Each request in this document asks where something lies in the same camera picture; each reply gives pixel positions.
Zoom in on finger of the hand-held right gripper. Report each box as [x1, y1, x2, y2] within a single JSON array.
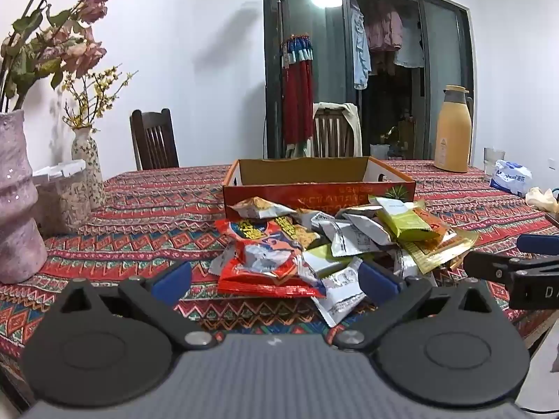
[[517, 233, 559, 256], [463, 251, 525, 289]]

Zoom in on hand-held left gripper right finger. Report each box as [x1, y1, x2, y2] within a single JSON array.
[[329, 259, 501, 354]]

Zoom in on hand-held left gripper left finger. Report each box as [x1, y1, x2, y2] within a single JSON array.
[[52, 261, 219, 353]]

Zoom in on pile of mixed snack packets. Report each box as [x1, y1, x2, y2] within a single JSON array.
[[209, 196, 480, 328]]

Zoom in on orange cardboard box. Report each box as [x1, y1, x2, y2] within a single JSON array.
[[222, 156, 416, 216]]

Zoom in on crumpled cream tissue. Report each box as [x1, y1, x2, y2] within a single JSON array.
[[525, 187, 559, 212]]

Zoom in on blue white tissue pack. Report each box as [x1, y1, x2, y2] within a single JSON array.
[[489, 159, 533, 197]]

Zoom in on clear glass cup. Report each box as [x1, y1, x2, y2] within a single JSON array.
[[483, 147, 506, 177]]

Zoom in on yellow thermos jug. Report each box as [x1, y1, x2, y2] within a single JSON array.
[[434, 85, 473, 173]]

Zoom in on clear seed container white lid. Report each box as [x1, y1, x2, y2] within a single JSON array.
[[32, 159, 92, 234]]

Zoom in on floral ceramic vase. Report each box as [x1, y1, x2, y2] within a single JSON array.
[[71, 127, 107, 210]]

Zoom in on dark wooden chair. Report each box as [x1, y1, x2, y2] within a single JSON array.
[[130, 108, 180, 171]]

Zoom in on pink textured vase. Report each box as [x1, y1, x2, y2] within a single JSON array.
[[0, 109, 49, 284]]

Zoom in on yellow flower branches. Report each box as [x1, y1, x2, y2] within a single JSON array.
[[61, 65, 139, 132]]

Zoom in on red hanging firecracker decoration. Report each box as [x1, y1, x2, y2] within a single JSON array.
[[281, 32, 314, 147]]

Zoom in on hanging white garment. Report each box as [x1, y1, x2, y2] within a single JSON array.
[[393, 22, 425, 68]]

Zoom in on dark framed glass door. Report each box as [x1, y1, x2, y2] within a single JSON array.
[[263, 0, 476, 162]]

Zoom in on hanging light blue shirt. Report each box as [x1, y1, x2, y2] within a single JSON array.
[[350, 0, 372, 90]]

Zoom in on hanging pink clothes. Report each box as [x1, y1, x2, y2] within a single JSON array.
[[364, 2, 405, 51]]

